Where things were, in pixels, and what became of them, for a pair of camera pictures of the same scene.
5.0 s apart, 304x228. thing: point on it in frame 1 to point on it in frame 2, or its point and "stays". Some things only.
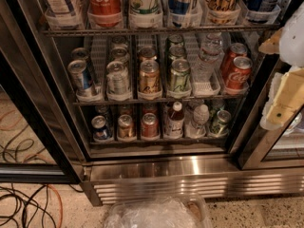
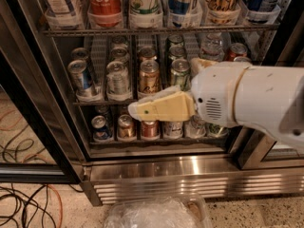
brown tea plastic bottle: x=65 y=6 stays
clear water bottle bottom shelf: x=197 y=121 stays
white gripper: x=293 y=45 to x=215 y=90
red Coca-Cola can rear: x=235 y=49 stays
